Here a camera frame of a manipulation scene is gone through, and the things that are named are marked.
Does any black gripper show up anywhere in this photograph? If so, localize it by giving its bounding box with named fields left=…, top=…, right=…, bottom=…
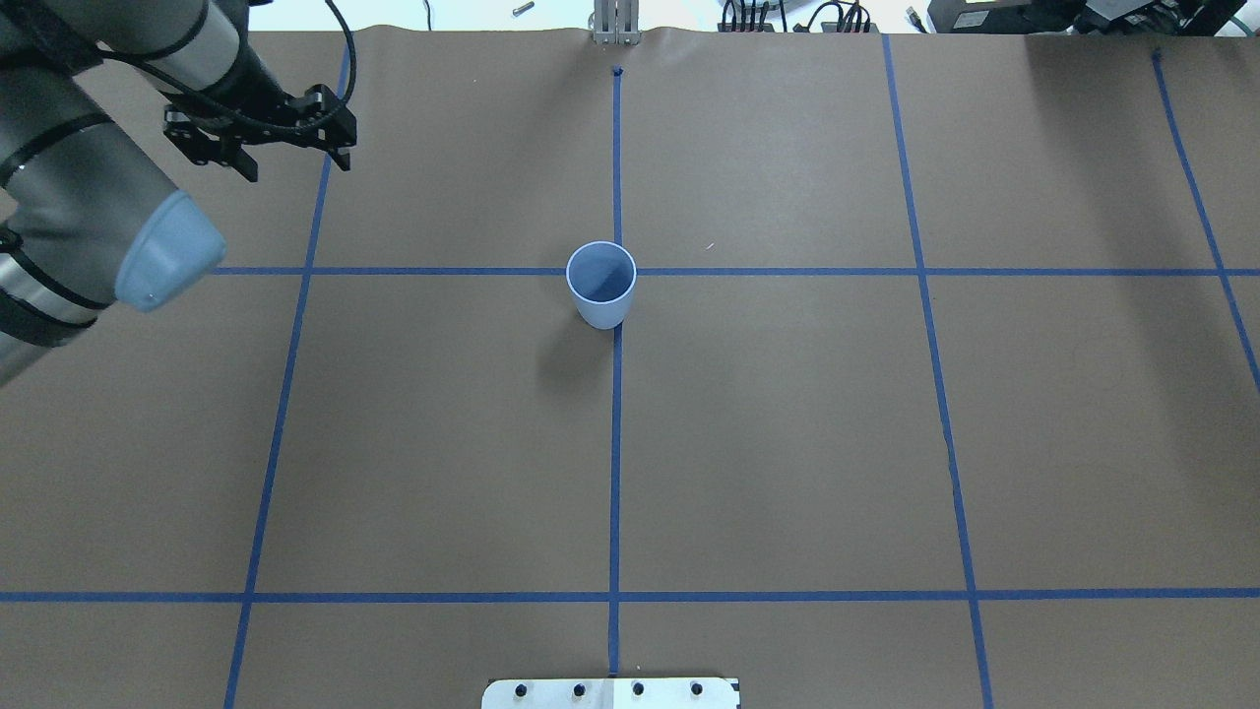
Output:
left=163, top=84, right=358, bottom=183

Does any light blue plastic cup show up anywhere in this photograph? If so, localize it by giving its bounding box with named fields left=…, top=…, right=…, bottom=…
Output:
left=564, top=241, right=638, bottom=331

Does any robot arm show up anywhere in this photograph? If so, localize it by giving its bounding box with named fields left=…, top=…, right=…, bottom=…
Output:
left=1, top=1, right=358, bottom=382

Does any black equipment box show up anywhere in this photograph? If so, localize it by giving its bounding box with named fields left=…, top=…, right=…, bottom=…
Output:
left=926, top=1, right=1246, bottom=37

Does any aluminium frame post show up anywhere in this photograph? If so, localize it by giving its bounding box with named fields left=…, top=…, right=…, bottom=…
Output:
left=588, top=0, right=643, bottom=47

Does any black cable bundle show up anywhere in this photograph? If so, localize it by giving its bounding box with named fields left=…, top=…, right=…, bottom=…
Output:
left=717, top=0, right=879, bottom=35

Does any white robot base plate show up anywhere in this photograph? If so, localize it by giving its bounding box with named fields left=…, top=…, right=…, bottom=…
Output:
left=480, top=678, right=742, bottom=708

